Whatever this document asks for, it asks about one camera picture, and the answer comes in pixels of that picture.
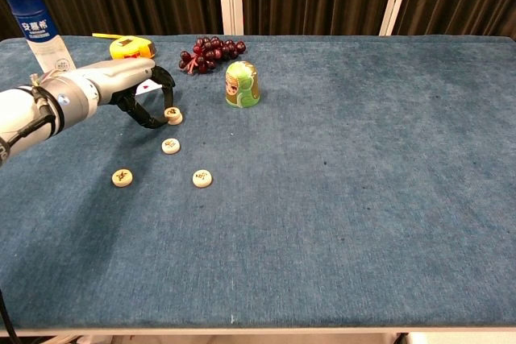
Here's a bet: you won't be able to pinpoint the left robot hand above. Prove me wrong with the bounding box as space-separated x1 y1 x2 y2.
89 57 177 131

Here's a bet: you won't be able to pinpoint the red hearts playing card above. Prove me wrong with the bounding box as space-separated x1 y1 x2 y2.
135 80 163 97

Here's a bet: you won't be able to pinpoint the yellow tape measure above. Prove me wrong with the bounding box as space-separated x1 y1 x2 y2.
91 32 157 61

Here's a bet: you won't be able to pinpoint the clear bottle with blue cap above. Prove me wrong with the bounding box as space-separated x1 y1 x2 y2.
0 0 78 75

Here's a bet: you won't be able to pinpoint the dark red grape bunch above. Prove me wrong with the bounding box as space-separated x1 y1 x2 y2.
178 35 248 75

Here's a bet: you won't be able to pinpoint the green matryoshka doll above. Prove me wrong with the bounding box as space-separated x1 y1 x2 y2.
224 60 261 110

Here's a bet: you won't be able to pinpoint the blue table cloth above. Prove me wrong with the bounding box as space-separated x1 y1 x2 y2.
0 34 516 331

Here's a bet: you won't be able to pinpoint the thin black cable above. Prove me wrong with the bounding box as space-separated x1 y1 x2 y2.
0 287 20 344

